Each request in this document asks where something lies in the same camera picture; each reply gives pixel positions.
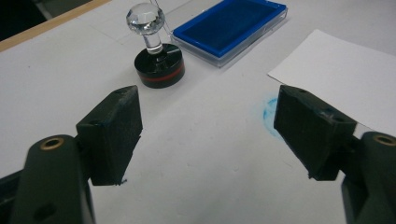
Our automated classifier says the stamp with clear crystal handle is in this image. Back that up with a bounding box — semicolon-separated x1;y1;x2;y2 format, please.
125;2;186;82

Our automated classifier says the wooden table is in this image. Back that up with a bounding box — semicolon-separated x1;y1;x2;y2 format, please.
0;0;111;53

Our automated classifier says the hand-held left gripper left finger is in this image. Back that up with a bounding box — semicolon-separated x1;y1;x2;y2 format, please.
76;85;144;187

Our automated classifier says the large white board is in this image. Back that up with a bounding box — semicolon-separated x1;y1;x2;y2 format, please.
0;0;396;224

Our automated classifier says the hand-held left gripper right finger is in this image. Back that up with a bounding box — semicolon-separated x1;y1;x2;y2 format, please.
274;84;358;182

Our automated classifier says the blue ink pad clear case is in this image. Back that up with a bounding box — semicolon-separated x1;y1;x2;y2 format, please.
148;0;289;69

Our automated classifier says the white paper sheet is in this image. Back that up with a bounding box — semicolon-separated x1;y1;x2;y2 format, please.
267;28;396;138

